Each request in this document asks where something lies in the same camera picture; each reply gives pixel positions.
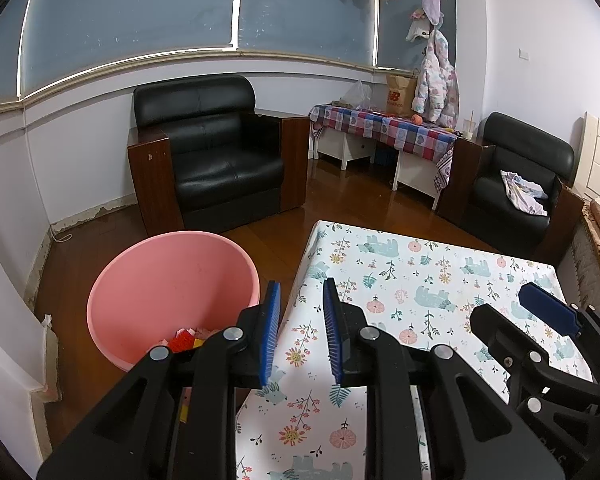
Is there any pink hanging garment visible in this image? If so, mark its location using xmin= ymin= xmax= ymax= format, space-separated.
xmin=421 ymin=0 xmax=448 ymax=28

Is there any brown paper bag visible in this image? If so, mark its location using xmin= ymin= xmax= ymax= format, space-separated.
xmin=385 ymin=74 xmax=421 ymax=117

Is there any grey roller blind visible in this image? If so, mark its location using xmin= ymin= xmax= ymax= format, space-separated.
xmin=0 ymin=0 xmax=31 ymax=111
xmin=377 ymin=0 xmax=456 ymax=73
xmin=237 ymin=0 xmax=381 ymax=68

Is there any black leather armchair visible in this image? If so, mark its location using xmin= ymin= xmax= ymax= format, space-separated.
xmin=126 ymin=74 xmax=311 ymax=235
xmin=437 ymin=111 xmax=586 ymax=266

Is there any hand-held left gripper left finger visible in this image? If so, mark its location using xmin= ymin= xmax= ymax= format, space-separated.
xmin=37 ymin=281 xmax=282 ymax=480

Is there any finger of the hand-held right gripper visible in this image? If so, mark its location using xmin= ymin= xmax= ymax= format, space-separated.
xmin=519 ymin=282 xmax=600 ymax=386
xmin=470 ymin=304 xmax=600 ymax=417

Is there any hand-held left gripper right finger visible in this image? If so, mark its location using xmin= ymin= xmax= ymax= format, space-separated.
xmin=322 ymin=278 xmax=565 ymax=480

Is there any beige bed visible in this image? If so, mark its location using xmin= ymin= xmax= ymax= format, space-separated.
xmin=560 ymin=210 xmax=600 ymax=331

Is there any white desk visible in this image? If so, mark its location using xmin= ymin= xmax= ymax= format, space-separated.
xmin=315 ymin=130 xmax=443 ymax=211

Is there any floral tablecloth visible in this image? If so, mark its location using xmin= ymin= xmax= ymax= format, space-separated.
xmin=235 ymin=220 xmax=593 ymax=480

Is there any clear plastic bag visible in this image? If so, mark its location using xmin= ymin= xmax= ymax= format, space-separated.
xmin=340 ymin=80 xmax=373 ymax=111

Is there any cream bed headboard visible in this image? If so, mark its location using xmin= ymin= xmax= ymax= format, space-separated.
xmin=572 ymin=111 xmax=600 ymax=206

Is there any white printed cloth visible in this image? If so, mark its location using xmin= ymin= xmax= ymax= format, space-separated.
xmin=500 ymin=170 xmax=550 ymax=217

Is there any pink plastic bucket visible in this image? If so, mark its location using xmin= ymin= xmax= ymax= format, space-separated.
xmin=86 ymin=231 xmax=261 ymax=373

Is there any pink paper wrapper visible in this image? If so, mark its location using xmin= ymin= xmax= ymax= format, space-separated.
xmin=176 ymin=326 xmax=222 ymax=343

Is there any checked tablecloth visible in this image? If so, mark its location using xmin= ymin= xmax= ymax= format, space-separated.
xmin=310 ymin=103 xmax=458 ymax=196

